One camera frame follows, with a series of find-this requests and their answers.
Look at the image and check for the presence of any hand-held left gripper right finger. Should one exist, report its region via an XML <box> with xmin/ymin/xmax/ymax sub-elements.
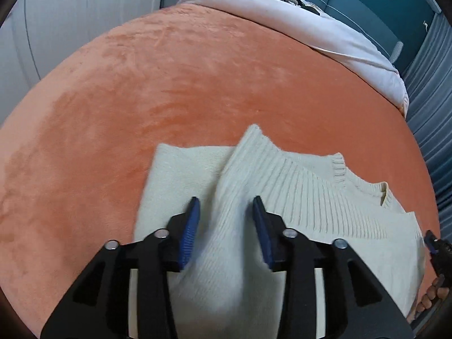
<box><xmin>252</xmin><ymin>196</ymin><xmax>415</xmax><ymax>339</ymax></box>

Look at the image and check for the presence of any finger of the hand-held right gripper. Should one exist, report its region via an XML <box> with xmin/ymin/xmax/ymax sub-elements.
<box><xmin>425</xmin><ymin>229</ymin><xmax>452</xmax><ymax>280</ymax></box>

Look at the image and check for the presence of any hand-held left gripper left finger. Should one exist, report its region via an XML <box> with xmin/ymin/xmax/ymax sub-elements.
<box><xmin>40</xmin><ymin>197</ymin><xmax>202</xmax><ymax>339</ymax></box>

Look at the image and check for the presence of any cream knit sweater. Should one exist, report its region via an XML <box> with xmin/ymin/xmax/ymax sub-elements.
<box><xmin>129</xmin><ymin>124</ymin><xmax>426</xmax><ymax>339</ymax></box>

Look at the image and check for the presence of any person's right hand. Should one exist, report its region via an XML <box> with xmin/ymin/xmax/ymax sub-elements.
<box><xmin>416</xmin><ymin>276</ymin><xmax>450</xmax><ymax>321</ymax></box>

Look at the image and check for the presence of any orange plush blanket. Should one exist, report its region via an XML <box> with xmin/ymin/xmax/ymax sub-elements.
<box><xmin>0</xmin><ymin>2</ymin><xmax>442</xmax><ymax>329</ymax></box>

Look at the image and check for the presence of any grey curtain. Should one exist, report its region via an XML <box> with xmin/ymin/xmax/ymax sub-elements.
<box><xmin>402</xmin><ymin>10</ymin><xmax>452</xmax><ymax>251</ymax></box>

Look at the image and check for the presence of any white duvet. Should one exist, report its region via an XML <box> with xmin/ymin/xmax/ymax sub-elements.
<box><xmin>177</xmin><ymin>0</ymin><xmax>410</xmax><ymax>114</ymax></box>

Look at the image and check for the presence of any white wardrobe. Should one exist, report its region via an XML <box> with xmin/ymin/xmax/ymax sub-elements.
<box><xmin>0</xmin><ymin>0</ymin><xmax>186</xmax><ymax>126</ymax></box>

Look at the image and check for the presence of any blue padded headboard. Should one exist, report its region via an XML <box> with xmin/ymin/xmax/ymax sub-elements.
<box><xmin>282</xmin><ymin>0</ymin><xmax>436</xmax><ymax>69</ymax></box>

